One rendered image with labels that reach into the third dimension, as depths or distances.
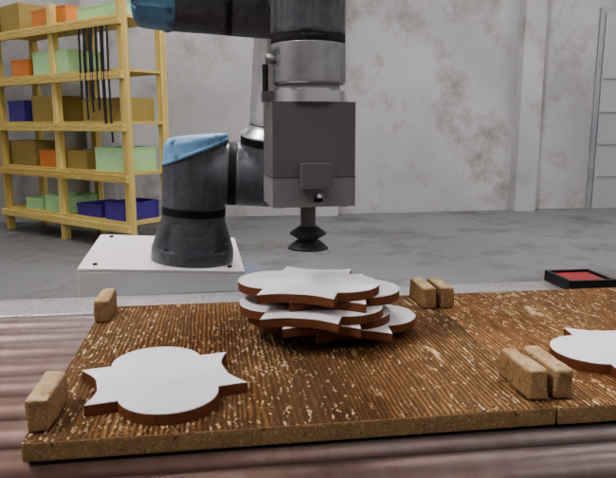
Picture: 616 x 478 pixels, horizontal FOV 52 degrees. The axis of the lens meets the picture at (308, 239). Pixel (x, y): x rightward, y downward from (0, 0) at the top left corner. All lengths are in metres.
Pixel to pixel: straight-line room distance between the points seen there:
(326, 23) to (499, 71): 8.55
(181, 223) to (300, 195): 0.53
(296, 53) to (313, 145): 0.09
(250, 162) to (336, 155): 0.50
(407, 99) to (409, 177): 1.04
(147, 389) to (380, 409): 0.19
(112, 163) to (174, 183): 5.16
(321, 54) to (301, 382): 0.31
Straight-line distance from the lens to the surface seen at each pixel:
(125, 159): 6.08
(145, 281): 1.13
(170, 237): 1.15
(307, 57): 0.62
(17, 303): 0.97
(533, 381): 0.56
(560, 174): 9.64
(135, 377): 0.57
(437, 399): 0.55
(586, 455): 0.54
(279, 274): 0.70
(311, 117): 0.63
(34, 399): 0.51
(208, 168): 1.12
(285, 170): 0.62
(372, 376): 0.59
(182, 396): 0.53
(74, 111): 7.23
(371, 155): 8.50
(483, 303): 0.84
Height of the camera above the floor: 1.16
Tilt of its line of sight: 10 degrees down
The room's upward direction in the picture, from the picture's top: straight up
